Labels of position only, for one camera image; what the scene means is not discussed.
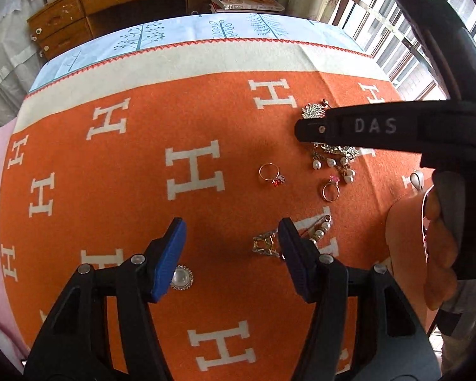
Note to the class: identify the gold geometric earring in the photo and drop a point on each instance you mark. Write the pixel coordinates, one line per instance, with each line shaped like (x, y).
(266, 244)

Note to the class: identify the window with metal grille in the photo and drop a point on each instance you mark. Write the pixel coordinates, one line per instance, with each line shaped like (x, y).
(382, 31)

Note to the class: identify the white lace bed cover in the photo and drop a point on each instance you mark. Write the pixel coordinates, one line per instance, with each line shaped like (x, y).
(20, 61)

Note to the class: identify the person's right hand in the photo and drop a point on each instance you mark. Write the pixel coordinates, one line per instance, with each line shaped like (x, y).
(441, 281)

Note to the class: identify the gold ring pink stone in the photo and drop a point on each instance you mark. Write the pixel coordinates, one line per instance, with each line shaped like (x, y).
(330, 191)

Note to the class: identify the gold ring red stone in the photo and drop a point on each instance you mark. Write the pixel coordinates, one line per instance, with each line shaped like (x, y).
(270, 173)

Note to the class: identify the brown leather jewelry box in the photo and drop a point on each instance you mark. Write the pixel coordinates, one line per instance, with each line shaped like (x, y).
(405, 237)

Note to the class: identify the orange H-pattern blanket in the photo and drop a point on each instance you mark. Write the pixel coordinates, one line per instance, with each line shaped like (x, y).
(102, 160)

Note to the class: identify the light blue printed bedsheet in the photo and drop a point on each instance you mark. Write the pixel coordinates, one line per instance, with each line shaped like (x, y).
(188, 29)

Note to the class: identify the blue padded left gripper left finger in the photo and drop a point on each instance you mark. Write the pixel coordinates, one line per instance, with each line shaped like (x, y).
(162, 258)

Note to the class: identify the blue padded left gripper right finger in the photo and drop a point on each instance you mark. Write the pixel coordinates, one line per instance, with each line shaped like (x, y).
(301, 257)

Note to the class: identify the round pearl rhinestone brooch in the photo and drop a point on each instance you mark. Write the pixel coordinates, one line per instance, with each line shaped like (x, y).
(182, 278)

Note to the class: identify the stack of books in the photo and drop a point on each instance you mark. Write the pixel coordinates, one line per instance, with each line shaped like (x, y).
(247, 5)

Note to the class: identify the pearl safety pin brooch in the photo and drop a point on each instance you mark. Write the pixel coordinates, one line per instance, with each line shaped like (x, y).
(319, 229)

